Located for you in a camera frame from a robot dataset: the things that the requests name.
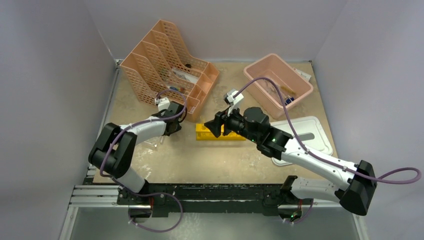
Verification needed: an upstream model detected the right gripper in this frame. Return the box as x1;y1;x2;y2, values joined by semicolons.
205;103;260;144

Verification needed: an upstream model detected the yellow test tube rack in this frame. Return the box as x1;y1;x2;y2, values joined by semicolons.
195;123;246;141

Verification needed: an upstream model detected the large clear test tube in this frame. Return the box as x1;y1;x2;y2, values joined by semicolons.
199;115;205;124

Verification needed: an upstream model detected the blue cap glass flask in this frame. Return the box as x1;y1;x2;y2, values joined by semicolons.
284;96;295;106

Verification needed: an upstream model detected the brown test tube brush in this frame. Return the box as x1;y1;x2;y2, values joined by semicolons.
279;85;296;95

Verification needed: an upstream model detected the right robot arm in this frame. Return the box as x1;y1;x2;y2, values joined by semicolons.
204;107;377;216

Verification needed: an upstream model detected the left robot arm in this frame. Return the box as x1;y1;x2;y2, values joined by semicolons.
88;101;187;205

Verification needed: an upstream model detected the clear plastic tube tray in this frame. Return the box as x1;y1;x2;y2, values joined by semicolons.
142;136;165;151

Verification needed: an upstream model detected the bag of coloured markers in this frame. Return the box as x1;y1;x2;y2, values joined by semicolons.
168;85;185;94

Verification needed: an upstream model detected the plastic bag with ruler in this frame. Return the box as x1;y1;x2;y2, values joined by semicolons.
171;67;199;84

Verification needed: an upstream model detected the pink mesh file organizer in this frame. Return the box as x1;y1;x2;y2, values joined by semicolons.
120;20;220;122

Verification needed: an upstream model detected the pink plastic bin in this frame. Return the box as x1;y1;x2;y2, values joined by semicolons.
243;53;314;119

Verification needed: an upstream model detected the white bin lid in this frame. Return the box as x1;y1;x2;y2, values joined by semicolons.
270;116;334;167

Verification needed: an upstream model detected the white label card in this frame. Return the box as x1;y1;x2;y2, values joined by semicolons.
293;68;312;82

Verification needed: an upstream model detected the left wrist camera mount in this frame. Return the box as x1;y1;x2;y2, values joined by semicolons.
155;97;171;113

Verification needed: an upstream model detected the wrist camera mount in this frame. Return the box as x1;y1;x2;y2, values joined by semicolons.
223;88;244;117
155;97;171;113

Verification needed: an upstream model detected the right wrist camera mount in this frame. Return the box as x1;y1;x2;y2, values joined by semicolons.
223;88;244;117

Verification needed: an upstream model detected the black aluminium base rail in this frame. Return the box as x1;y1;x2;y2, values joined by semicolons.
70;183;335;219

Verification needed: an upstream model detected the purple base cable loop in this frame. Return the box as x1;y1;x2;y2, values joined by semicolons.
127;193;184;233

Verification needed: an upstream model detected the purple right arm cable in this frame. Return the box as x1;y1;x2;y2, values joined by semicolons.
231;77;423;185

